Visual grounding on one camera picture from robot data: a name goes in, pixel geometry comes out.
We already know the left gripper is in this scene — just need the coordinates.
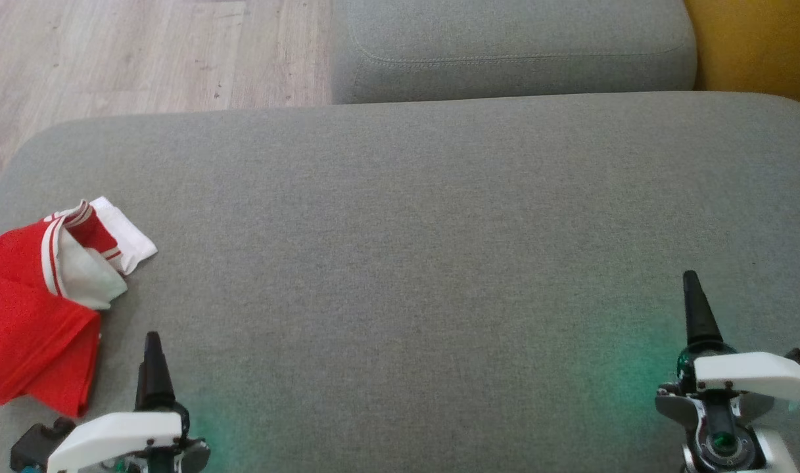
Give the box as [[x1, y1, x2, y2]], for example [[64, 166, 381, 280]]
[[47, 332, 211, 473]]

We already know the grey sofa seat cushion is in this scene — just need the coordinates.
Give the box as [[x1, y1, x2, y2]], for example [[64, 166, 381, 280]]
[[332, 0, 697, 106]]

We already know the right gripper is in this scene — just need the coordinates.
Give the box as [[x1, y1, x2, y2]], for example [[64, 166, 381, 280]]
[[656, 270, 800, 432]]

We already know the large grey sofa chaise cushion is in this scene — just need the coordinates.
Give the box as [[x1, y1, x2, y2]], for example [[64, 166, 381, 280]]
[[0, 92, 800, 473]]

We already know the yellow sofa back cushion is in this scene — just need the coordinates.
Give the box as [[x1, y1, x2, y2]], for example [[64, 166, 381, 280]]
[[684, 0, 800, 111]]

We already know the red white basketball jersey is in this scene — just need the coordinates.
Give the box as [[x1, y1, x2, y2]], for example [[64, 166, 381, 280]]
[[0, 197, 158, 311]]

